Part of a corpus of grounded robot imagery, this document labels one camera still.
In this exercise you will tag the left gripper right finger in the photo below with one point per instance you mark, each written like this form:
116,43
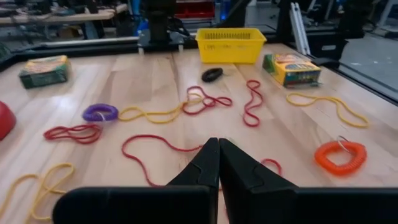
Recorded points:
280,205

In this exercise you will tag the red rubber band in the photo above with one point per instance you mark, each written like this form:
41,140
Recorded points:
123,149
248,107
90,137
206,101

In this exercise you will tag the white metal frame legs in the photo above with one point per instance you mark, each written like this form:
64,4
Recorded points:
300,28

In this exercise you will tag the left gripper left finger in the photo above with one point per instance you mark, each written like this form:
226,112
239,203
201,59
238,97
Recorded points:
140,205

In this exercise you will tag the wooden workbench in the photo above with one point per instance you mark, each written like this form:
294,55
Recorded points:
62,17

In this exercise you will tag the Crayola crayon box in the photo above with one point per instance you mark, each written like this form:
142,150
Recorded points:
292,73
43,74

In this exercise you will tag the yellow plastic basket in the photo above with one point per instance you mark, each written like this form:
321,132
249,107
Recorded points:
230,53

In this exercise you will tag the yellow rubber band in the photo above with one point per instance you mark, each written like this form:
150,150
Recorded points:
43,186
178,109
339,112

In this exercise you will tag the red desk lamp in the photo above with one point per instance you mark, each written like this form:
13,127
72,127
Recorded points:
6,121

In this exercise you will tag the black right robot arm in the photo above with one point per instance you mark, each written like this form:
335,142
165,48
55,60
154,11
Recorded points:
158,18

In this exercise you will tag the red storage bin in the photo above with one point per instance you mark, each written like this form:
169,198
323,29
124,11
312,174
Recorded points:
194,11

